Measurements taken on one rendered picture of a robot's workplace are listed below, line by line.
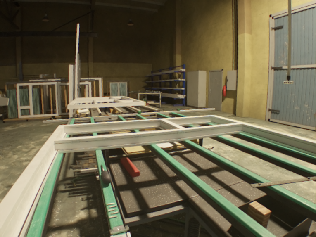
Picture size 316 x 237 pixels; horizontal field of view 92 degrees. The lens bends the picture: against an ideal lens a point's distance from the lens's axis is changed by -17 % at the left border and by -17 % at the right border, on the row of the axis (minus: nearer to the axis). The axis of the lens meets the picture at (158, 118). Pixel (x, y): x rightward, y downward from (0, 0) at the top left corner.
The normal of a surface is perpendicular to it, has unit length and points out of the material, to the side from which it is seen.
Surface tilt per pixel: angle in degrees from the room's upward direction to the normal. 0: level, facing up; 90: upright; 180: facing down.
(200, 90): 90
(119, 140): 90
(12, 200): 0
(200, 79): 90
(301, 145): 90
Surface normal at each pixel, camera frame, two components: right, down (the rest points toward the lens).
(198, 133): 0.35, 0.16
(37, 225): 0.00, -0.98
